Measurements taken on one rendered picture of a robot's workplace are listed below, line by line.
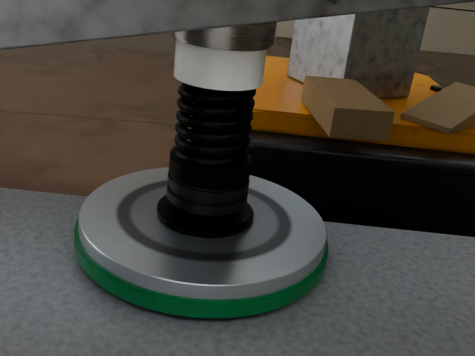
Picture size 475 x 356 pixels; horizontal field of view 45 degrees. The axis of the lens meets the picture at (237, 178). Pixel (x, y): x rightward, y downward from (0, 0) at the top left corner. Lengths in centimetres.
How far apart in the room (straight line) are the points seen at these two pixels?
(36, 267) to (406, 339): 29
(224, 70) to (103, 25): 10
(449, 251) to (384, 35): 65
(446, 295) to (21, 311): 34
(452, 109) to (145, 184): 71
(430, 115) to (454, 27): 614
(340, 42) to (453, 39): 613
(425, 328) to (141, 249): 22
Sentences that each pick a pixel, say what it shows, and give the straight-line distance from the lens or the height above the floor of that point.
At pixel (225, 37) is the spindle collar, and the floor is 100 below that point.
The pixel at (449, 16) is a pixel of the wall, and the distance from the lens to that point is 717.
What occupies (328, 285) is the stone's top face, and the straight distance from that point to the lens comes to 49.
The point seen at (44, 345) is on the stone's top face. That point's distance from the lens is 41.
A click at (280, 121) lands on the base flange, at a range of 101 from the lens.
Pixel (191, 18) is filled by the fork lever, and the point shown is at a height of 101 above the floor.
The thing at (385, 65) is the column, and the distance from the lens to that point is 119.
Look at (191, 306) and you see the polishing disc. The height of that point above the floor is 82.
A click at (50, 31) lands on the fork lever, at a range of 36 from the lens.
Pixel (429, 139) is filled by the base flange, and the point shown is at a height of 76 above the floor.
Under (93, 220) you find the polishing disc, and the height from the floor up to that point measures 84.
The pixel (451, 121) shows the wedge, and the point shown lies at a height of 80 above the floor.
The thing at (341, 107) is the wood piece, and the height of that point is 83.
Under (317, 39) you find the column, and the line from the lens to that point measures 119.
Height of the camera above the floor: 107
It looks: 24 degrees down
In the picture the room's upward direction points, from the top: 7 degrees clockwise
